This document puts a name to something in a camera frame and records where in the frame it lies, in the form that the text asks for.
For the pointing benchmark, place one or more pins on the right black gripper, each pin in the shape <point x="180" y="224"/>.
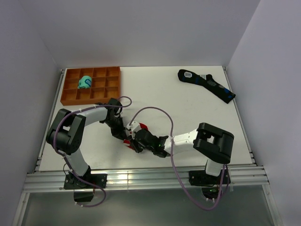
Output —
<point x="133" y="142"/>

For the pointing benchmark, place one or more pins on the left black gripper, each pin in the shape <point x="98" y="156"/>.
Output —
<point x="120" y="133"/>

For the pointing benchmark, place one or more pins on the red white striped sock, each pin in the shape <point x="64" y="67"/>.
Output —
<point x="126" y="141"/>

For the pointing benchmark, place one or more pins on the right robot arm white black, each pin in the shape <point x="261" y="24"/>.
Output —
<point x="213" y="142"/>

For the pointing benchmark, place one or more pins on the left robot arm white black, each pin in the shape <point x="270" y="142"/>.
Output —
<point x="66" y="133"/>

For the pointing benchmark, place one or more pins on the orange compartment tray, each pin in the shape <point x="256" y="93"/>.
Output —
<point x="106" y="84"/>

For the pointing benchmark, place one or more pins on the rolled teal sock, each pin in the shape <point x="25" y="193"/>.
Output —
<point x="85" y="82"/>

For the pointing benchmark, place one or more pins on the black blue patterned sock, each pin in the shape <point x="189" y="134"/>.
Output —
<point x="206" y="81"/>

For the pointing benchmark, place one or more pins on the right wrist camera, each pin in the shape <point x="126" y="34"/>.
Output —
<point x="132" y="128"/>

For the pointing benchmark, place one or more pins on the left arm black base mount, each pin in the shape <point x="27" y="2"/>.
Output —
<point x="84" y="188"/>

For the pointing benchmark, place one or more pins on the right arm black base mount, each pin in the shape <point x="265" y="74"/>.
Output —
<point x="210" y="184"/>

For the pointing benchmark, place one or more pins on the aluminium table frame rail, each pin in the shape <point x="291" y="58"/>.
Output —
<point x="156" y="97"/>

